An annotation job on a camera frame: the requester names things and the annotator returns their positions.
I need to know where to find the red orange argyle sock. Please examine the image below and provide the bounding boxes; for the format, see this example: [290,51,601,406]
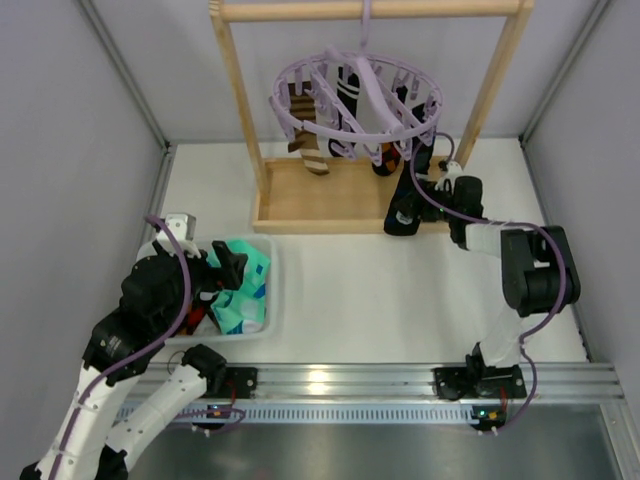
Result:
[372,143,402,177]

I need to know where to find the orange black argyle sock basket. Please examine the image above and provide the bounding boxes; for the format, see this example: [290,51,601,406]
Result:
[180,300,211,336]

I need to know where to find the brown striped sock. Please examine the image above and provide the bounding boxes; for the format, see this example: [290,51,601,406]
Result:
[288,81,329,176]

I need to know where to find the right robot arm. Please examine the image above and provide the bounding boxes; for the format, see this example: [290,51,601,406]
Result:
[410,173,581,401]

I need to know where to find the green sock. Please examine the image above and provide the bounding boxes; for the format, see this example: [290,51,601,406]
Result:
[225,238,271,300]
[211,291,266,335]

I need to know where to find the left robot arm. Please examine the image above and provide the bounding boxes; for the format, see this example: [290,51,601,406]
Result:
[20,241,247,479]

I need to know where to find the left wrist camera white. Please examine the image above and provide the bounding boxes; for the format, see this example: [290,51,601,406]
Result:
[154,213,201,258]

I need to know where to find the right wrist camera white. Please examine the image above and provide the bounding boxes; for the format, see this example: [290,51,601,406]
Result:
[435,160,464,194]

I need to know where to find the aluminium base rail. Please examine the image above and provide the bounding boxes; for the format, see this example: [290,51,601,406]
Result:
[227,362,625,404]

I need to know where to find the black sport sock grey patches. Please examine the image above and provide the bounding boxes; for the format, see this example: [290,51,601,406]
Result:
[383,102,437,237]

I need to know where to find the purple round clip hanger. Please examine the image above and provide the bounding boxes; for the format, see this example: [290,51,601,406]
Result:
[269,1,444,166]

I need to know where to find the white plastic basket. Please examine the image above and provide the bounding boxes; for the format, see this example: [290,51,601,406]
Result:
[167,234,282,346]

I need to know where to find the slotted cable duct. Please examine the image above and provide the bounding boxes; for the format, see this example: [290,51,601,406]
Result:
[174,403,501,425]

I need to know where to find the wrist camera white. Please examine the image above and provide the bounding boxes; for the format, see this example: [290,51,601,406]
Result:
[154,213,201,258]
[435,160,464,194]

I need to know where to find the black sock white stripes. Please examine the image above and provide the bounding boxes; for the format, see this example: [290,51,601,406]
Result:
[328,66,360,157]

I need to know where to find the wooden hanger rack frame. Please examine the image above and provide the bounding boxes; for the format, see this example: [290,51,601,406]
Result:
[209,1,534,234]

